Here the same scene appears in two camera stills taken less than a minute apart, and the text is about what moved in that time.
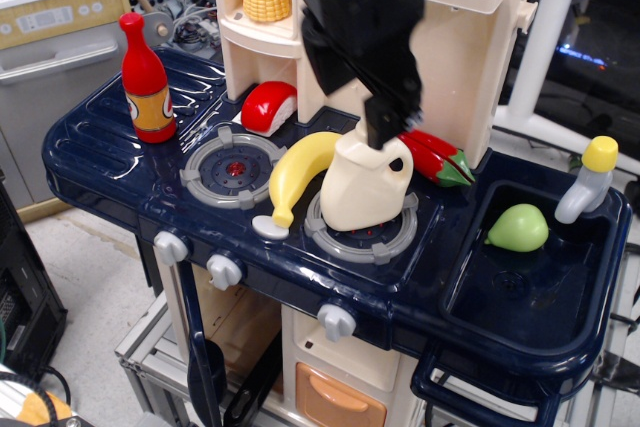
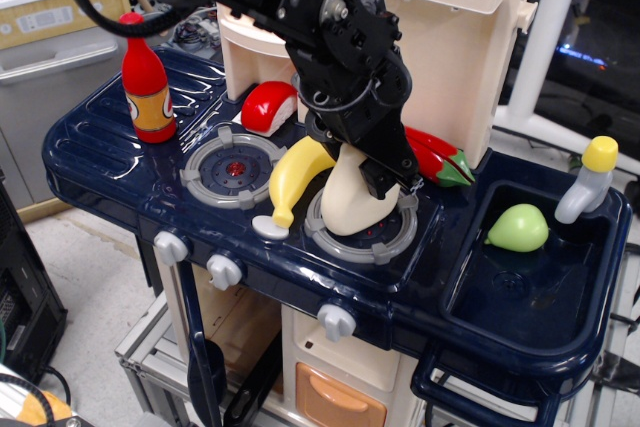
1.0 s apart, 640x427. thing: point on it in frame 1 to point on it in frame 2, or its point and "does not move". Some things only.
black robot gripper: (360, 11) to (352, 77)
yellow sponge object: (35, 410) does not move
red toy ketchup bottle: (145, 85) does not move
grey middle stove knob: (224, 270) does not move
